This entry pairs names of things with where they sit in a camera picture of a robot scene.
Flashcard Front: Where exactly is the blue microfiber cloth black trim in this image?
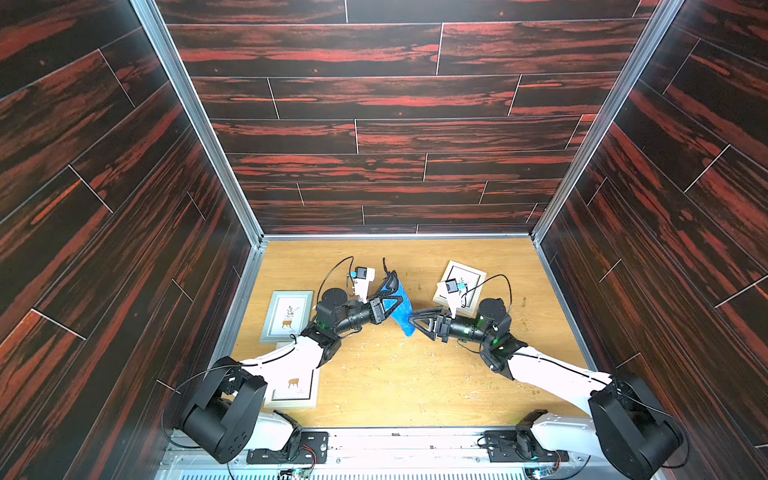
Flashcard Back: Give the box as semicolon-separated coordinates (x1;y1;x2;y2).
376;270;415;337

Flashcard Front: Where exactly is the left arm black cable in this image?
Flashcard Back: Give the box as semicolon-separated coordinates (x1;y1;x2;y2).
160;256;356;480

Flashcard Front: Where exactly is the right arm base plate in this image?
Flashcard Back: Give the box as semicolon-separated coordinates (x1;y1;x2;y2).
477;429;569;463

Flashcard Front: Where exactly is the grey-green picture frame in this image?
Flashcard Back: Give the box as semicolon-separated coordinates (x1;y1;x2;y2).
260;291;314;344

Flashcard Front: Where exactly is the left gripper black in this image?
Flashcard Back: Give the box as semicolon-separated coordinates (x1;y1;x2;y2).
329;296;399;338

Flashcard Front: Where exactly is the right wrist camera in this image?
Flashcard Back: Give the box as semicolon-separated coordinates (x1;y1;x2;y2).
433;279;467;318

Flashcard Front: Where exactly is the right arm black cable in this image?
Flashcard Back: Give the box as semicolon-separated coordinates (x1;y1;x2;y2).
459;273;691;480

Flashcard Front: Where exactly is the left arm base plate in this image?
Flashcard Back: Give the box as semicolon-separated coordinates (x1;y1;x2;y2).
246;430;329;465

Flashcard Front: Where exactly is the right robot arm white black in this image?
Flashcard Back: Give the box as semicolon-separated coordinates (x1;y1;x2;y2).
407;299;690;479

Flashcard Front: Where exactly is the white picture frame near left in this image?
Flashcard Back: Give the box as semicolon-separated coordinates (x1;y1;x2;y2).
264;342;322;409

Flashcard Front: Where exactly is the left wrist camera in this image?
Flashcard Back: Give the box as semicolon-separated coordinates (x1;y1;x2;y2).
351;266;376;303

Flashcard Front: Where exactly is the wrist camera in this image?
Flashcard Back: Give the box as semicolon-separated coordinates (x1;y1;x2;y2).
433;279;467;318
351;266;376;303

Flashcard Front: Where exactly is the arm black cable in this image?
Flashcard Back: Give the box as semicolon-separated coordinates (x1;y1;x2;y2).
160;256;356;480
459;273;691;480

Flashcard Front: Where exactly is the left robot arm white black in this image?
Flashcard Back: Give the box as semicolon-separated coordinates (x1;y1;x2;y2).
176;288;412;464

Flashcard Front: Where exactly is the white picture frame deer print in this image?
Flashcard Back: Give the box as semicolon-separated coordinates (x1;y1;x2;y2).
433;261;487;316

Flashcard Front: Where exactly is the aluminium front rail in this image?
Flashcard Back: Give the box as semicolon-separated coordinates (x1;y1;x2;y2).
152;425;667;480

